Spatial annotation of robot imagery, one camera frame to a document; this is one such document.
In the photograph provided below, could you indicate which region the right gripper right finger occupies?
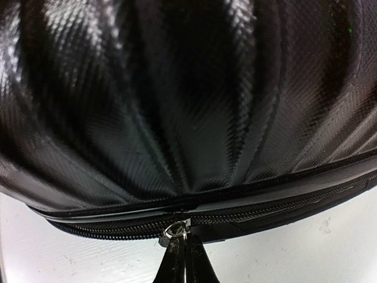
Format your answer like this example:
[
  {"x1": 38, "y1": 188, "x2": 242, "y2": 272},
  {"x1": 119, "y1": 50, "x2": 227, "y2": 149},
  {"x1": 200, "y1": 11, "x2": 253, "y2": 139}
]
[{"x1": 186, "y1": 233, "x2": 220, "y2": 283}]

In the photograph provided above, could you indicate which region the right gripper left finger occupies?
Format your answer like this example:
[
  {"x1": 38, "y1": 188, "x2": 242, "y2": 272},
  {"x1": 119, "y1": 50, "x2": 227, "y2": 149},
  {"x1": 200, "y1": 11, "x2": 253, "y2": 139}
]
[{"x1": 155, "y1": 236, "x2": 185, "y2": 283}]

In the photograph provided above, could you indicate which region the silver zipper pull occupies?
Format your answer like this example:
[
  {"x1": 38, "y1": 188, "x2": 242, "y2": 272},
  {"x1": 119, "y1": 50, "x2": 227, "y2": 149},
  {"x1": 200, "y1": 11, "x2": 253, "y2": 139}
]
[{"x1": 158, "y1": 219, "x2": 191, "y2": 248}]

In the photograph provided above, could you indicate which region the black ribbed hard-shell suitcase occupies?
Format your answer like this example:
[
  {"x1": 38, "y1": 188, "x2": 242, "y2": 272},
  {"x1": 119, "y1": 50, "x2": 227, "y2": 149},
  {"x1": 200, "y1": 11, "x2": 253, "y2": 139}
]
[{"x1": 1, "y1": 1, "x2": 376, "y2": 242}]

